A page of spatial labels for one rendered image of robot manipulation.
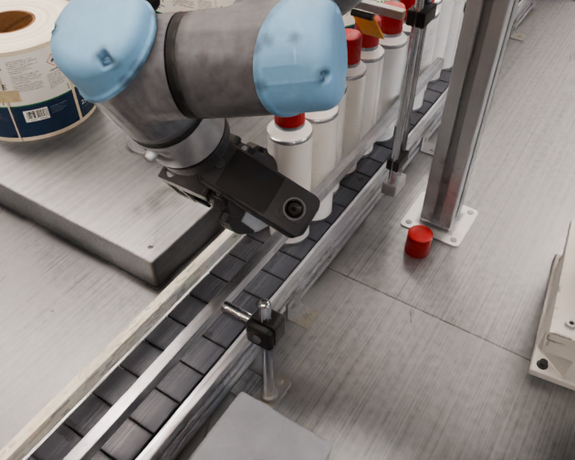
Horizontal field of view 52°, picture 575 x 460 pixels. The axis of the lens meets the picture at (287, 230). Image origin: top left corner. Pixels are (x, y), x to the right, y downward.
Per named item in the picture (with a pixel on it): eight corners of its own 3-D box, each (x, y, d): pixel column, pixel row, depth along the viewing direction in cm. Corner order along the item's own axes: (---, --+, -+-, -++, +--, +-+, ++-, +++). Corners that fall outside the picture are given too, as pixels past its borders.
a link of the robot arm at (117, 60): (141, 68, 36) (25, 78, 38) (210, 149, 46) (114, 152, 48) (162, -36, 38) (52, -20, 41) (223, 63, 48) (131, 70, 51)
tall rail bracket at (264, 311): (234, 361, 68) (223, 266, 56) (287, 392, 65) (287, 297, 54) (216, 382, 66) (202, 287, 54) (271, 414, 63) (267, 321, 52)
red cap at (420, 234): (433, 248, 81) (438, 231, 79) (421, 262, 79) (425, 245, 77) (412, 237, 82) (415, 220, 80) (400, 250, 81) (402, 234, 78)
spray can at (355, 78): (339, 151, 88) (350, 20, 74) (363, 169, 85) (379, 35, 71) (313, 165, 86) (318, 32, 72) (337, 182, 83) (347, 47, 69)
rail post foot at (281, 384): (274, 372, 67) (274, 368, 66) (293, 383, 66) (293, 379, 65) (244, 408, 64) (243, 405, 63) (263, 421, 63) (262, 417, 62)
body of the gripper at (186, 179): (214, 141, 66) (165, 82, 55) (278, 167, 63) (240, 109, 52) (181, 200, 65) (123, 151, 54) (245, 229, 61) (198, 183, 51)
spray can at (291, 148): (284, 213, 79) (283, 75, 64) (317, 228, 77) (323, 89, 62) (261, 235, 76) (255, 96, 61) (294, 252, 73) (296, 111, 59)
